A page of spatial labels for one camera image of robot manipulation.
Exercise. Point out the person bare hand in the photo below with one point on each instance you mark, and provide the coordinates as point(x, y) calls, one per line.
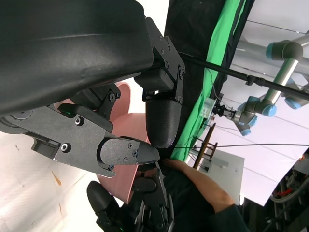
point(177, 164)

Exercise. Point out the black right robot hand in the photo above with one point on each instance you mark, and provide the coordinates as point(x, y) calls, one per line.
point(149, 212)

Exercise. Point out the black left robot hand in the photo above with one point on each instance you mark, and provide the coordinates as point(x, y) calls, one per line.
point(60, 48)

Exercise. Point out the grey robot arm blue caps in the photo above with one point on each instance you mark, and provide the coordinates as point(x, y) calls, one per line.
point(287, 70)

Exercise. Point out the person bare forearm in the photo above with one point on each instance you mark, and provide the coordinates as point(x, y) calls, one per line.
point(210, 188)

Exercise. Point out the wooden chair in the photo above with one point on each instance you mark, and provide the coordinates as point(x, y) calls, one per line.
point(208, 136)

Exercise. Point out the white cabinet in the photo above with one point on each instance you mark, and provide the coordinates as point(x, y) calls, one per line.
point(229, 164)

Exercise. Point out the small labelled box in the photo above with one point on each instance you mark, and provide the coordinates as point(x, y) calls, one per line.
point(208, 108)

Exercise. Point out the person dark shirt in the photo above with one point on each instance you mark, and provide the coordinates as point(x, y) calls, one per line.
point(229, 222)

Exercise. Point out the small orange scrap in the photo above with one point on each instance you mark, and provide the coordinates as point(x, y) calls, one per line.
point(57, 179)

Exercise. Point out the black metal pole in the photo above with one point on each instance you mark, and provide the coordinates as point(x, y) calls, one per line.
point(265, 83)

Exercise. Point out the green backdrop cloth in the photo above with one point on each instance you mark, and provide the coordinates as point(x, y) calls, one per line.
point(217, 48)

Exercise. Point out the black backdrop curtain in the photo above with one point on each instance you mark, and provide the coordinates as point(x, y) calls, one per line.
point(188, 29)

